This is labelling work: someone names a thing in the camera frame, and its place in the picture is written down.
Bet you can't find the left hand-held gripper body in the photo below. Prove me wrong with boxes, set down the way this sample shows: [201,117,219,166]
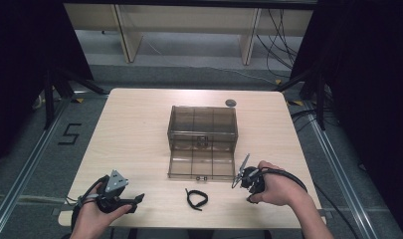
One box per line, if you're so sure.
[96,169,138,214]

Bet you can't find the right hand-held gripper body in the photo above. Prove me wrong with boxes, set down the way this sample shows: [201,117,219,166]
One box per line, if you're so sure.
[231,152,267,196]

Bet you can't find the person's right hand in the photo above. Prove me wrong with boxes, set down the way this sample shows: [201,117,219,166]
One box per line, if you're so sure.
[246,160,312,207]

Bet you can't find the person's left hand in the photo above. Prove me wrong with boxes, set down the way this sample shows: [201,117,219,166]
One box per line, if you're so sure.
[70,182,133,239]

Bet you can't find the transparent brown plastic storage box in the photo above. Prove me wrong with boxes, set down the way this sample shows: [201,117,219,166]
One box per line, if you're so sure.
[166,105,240,182]

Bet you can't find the black metal stand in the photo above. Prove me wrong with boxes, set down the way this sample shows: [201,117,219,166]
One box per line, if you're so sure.
[274,67,326,131]
[44,67,109,129]

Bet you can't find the black curtain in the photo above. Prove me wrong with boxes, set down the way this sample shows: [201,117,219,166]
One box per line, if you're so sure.
[289,0,403,233]
[0,0,95,170]

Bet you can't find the beige wooden shelf unit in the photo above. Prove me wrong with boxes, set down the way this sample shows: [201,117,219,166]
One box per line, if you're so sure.
[63,3,314,66]

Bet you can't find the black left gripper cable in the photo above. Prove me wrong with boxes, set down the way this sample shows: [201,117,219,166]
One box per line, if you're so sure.
[70,174,109,232]

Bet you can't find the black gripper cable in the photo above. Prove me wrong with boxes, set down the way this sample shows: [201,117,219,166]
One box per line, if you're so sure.
[253,166,308,194]
[70,174,109,232]

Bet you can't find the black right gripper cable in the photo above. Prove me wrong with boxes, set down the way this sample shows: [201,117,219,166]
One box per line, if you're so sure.
[253,166,308,194]

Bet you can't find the black hair tie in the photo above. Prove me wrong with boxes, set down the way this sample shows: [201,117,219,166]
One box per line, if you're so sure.
[184,187,210,212]

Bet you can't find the black floor cables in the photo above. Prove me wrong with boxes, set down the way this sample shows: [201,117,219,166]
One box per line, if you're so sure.
[290,108,340,134]

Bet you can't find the aluminium floor rail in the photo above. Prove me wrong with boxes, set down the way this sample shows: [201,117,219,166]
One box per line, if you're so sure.
[0,99,72,239]
[303,101,380,239]

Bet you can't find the bundle of black hanging cables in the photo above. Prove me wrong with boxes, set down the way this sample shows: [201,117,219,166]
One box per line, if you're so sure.
[256,9,301,80]

